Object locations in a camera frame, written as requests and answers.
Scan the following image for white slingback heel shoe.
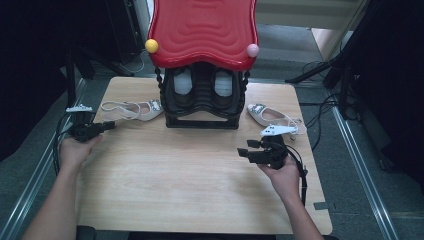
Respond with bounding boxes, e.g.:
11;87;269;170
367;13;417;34
99;98;165;123
246;102;308;141

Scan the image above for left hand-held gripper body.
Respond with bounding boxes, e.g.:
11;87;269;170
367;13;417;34
65;104;103;143

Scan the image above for yellow ball knob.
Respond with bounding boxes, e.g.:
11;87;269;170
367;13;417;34
144;38;160;54

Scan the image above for left hand-held gripper cable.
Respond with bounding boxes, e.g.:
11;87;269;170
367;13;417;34
52;112;77;177

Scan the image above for hand-held gripper cable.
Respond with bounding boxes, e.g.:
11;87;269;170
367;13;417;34
52;112;77;177
282;144;309;207

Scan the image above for black leather shoe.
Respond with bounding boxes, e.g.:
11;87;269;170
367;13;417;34
211;67;236;102
171;66;196;102

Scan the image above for metal floor rail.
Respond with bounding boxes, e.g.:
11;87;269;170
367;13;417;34
0;79;88;240
331;105;401;240

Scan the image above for person's right hand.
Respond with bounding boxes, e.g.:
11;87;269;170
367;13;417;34
257;155;302;202

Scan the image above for right hand-held gripper cable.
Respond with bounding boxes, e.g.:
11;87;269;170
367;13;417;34
282;144;309;207

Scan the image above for black metal stand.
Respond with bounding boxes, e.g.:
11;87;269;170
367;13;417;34
63;46;81;112

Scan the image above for black tripod stand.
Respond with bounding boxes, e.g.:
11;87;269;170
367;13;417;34
284;0;371;118

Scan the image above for black floor cables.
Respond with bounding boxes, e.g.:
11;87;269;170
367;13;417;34
299;59;346;152

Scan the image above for pink ball knob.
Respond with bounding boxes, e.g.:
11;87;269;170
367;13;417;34
246;43;261;59

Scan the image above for dark cloth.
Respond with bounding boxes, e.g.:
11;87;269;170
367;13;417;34
75;225;341;240

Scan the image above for person's left hand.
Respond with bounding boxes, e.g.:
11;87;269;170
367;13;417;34
59;133;104;172

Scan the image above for red and black shoe rack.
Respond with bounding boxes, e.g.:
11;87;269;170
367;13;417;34
145;0;260;131

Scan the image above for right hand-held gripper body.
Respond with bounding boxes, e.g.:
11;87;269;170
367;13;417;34
259;124;299;170

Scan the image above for white floor cable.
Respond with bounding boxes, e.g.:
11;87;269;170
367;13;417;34
119;49;148;76

